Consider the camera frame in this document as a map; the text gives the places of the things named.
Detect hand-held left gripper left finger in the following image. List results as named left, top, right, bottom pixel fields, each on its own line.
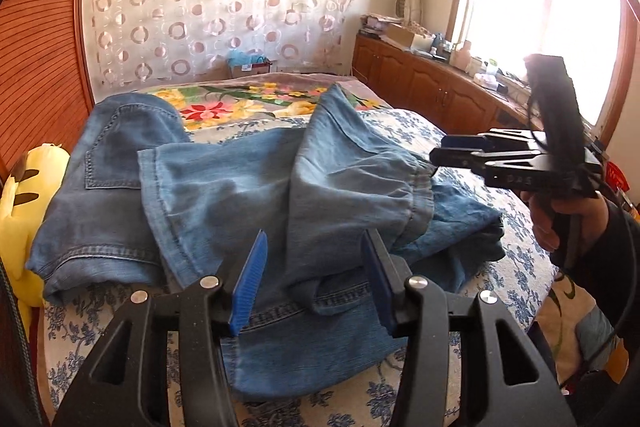
left=52, top=229, right=268, bottom=427

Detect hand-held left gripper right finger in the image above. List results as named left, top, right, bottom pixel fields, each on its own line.
left=362, top=229, right=576, bottom=427

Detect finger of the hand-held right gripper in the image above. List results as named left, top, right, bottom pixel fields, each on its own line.
left=429, top=147, right=547, bottom=172
left=441, top=130, right=547, bottom=151

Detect light blue denim pants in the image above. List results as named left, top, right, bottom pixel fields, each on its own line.
left=137, top=84, right=507, bottom=401

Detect blue jeans with stitched pocket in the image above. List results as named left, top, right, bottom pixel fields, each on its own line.
left=26, top=94, right=193, bottom=305

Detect person's right forearm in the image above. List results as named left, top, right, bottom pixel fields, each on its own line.
left=550, top=199, right=640, bottom=368

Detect person's right hand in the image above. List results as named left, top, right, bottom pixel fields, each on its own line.
left=529, top=193, right=609, bottom=253

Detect long wooden cabinet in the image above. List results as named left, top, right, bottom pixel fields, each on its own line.
left=351, top=33, right=538, bottom=140

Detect red paper decoration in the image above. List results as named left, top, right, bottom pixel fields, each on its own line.
left=605, top=159, right=632, bottom=195

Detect beige thermos jug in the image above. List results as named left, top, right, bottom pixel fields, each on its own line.
left=452, top=41, right=474, bottom=71

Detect white blue floral bedsheet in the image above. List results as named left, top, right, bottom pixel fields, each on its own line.
left=42, top=107, right=557, bottom=427

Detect cardboard box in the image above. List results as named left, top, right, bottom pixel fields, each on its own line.
left=385, top=24, right=434, bottom=54

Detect stack of papers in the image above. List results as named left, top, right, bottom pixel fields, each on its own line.
left=360, top=14, right=396, bottom=38

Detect colourful floral blanket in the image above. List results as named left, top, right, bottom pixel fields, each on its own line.
left=145, top=74, right=397, bottom=134

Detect person's worn blue jeans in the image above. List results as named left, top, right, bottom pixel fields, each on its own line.
left=575, top=307, right=617, bottom=355

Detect box with teal cloth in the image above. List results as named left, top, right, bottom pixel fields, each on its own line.
left=227, top=49, right=274, bottom=81

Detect yellow plush toy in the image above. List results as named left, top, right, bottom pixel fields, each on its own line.
left=0, top=142, right=72, bottom=309

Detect right hand-held gripper cable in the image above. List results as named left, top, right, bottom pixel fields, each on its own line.
left=555, top=184, right=640, bottom=392

